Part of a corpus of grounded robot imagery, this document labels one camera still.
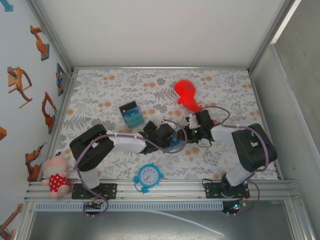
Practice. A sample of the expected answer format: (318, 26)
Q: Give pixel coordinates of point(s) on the blue card holder booklet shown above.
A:
(176, 146)

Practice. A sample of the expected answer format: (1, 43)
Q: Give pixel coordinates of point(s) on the blue plastic card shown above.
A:
(132, 114)

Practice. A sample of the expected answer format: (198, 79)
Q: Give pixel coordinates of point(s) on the black plastic card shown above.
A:
(128, 106)

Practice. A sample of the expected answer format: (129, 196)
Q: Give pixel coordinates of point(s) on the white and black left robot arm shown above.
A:
(127, 145)

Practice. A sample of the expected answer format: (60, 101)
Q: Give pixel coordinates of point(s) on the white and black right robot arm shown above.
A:
(222, 132)

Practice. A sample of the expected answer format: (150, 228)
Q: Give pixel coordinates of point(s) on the blue alarm clock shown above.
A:
(148, 175)

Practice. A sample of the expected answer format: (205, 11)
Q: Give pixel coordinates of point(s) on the floral patterned table mat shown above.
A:
(150, 75)

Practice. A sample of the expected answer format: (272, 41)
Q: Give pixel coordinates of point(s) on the thin white tube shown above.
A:
(185, 219)

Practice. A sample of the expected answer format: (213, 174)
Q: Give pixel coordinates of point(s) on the pink pig plush toy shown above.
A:
(56, 175)

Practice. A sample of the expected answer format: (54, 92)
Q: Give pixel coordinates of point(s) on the aluminium mounting rail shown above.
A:
(175, 190)

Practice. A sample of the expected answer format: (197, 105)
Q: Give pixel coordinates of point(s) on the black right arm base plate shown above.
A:
(212, 190)

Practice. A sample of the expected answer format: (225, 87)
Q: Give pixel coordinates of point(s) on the aluminium frame cross bar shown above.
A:
(160, 68)

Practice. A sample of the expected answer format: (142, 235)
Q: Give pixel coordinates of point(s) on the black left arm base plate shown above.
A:
(110, 191)

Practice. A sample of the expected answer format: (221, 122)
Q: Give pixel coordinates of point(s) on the aluminium frame post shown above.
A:
(50, 32)
(272, 35)

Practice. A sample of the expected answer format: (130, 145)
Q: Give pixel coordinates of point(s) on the blue and orange wall sticker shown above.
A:
(59, 77)

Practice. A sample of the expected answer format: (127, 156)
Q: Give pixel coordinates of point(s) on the orange claw gripper wall sticker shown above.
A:
(16, 80)

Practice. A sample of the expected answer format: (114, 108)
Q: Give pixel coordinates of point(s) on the orange block wall sticker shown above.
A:
(2, 133)

